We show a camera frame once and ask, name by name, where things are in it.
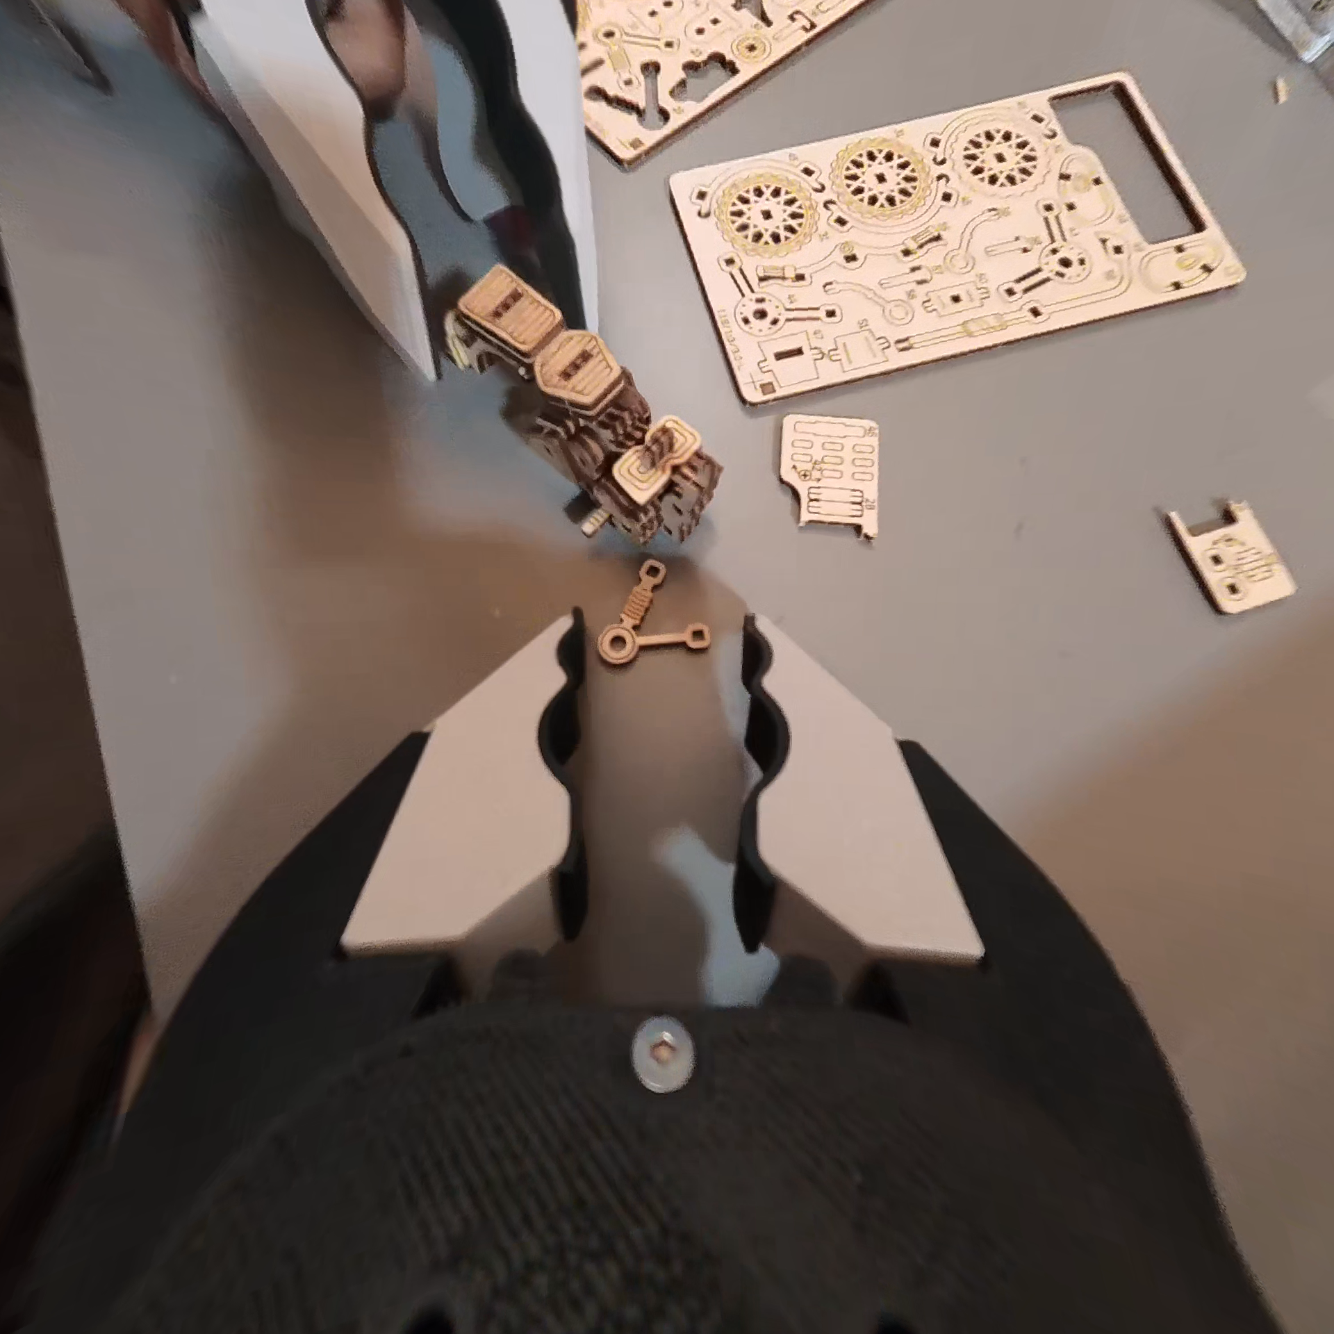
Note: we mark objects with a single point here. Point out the grey desk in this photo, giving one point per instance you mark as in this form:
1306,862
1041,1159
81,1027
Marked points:
1043,730

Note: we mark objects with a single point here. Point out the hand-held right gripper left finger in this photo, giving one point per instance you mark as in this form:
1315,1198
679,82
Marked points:
470,834

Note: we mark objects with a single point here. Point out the small wooden sheet fragment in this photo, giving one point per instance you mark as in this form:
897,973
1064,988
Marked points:
833,475

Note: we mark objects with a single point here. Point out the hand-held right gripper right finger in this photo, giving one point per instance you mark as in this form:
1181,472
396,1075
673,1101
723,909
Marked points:
865,834

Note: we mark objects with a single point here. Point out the wooden parts sheet with wheels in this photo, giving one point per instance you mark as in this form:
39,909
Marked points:
907,224

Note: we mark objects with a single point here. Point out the clear plastic object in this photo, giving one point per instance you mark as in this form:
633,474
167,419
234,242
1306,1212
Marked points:
1297,27

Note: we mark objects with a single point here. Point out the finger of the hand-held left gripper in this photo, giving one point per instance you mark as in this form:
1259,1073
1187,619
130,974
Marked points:
303,136
568,157

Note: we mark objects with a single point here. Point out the small wooden linkage piece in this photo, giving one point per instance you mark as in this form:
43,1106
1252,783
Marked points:
617,646

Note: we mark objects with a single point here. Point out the assembled wooden puzzle model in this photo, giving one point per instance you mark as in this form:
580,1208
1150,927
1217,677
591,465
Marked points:
584,417

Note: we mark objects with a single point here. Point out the wooden parts sheet with cutouts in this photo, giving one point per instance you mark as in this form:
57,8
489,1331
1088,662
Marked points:
626,126

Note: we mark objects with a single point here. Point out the notched wooden sheet fragment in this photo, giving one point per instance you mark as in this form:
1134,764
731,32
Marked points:
1229,584

